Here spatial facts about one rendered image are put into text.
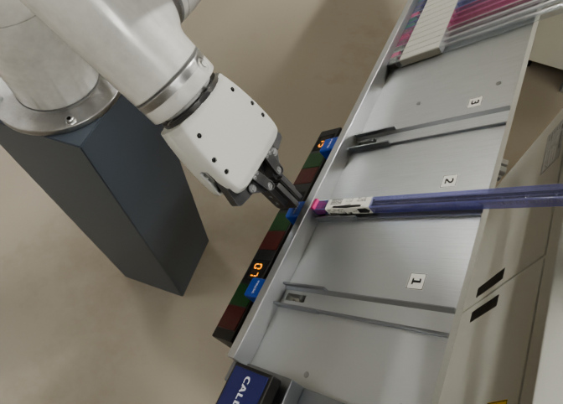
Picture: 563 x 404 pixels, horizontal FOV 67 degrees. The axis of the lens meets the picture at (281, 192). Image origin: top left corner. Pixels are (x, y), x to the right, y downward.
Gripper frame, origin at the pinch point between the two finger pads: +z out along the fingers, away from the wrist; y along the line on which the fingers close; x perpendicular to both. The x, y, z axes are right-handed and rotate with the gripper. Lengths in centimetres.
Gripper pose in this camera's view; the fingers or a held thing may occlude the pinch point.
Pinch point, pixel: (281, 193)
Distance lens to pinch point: 51.2
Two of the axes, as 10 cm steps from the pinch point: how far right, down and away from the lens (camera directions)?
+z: 6.2, 6.2, 4.8
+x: 6.6, -0.7, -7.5
